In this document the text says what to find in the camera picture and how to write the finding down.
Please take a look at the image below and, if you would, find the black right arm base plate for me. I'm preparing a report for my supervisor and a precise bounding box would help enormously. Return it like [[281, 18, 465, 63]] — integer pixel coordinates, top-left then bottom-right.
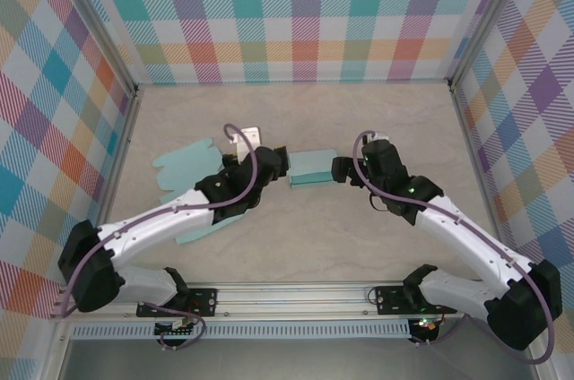
[[374, 283, 459, 316]]

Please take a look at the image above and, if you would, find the aluminium side rail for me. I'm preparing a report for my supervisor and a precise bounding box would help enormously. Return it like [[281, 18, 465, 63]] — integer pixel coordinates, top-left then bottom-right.
[[448, 78, 515, 264], [78, 86, 144, 286]]

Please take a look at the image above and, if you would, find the grey metal panel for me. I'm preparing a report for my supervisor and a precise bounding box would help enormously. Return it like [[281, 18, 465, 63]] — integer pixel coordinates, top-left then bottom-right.
[[57, 335, 542, 380]]

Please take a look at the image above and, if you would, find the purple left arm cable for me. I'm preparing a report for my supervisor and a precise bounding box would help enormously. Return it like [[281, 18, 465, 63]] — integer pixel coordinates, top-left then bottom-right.
[[57, 123, 262, 351]]

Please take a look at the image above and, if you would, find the teal paper box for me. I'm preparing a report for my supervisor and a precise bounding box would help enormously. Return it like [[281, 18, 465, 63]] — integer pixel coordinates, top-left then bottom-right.
[[152, 137, 252, 246], [288, 148, 338, 189]]

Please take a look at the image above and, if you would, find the aluminium frame post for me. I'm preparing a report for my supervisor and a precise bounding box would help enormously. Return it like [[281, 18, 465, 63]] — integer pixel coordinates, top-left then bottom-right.
[[42, 0, 143, 99], [447, 0, 535, 91]]

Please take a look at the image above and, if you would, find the small circuit board with lights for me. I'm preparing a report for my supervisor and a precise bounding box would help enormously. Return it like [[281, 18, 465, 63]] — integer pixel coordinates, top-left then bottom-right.
[[411, 316, 439, 334]]

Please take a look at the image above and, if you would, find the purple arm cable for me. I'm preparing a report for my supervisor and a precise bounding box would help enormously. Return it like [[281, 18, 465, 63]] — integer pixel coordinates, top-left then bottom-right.
[[57, 123, 262, 351], [352, 129, 555, 366]]

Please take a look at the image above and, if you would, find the white slotted cable duct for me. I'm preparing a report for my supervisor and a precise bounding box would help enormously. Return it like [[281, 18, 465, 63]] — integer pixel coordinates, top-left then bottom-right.
[[70, 324, 413, 341]]

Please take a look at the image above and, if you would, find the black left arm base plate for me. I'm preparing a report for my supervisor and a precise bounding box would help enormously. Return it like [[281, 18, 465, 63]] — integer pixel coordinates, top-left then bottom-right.
[[135, 286, 220, 320]]

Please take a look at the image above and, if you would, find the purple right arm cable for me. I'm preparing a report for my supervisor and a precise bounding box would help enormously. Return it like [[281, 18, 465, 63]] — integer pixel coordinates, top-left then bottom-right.
[[352, 129, 555, 366]]

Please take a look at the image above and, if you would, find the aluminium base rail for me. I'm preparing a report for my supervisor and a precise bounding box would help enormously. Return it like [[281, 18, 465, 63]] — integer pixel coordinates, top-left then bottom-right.
[[48, 281, 491, 322]]

